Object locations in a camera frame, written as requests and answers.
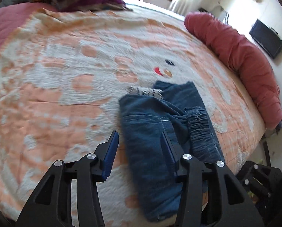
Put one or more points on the orange and white printed blanket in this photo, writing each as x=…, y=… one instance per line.
x=60, y=75

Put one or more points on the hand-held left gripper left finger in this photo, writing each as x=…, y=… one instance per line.
x=110, y=155

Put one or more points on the blue denim pants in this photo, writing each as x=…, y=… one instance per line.
x=152, y=132

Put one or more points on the black bed frame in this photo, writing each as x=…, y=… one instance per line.
x=266, y=150

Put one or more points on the red rolled quilt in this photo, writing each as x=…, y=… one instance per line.
x=242, y=56

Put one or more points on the black flat box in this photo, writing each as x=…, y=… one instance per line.
x=266, y=39

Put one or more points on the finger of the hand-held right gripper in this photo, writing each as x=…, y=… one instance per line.
x=261, y=169
x=256, y=186

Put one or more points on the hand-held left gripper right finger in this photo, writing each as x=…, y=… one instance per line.
x=170, y=152

